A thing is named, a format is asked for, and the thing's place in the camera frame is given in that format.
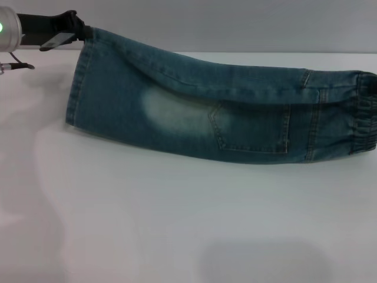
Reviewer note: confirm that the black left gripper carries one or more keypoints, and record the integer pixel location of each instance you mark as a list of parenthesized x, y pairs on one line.
[(44, 22)]

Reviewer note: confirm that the blue denim shorts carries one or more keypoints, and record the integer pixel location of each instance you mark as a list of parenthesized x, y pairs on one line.
[(206, 129)]

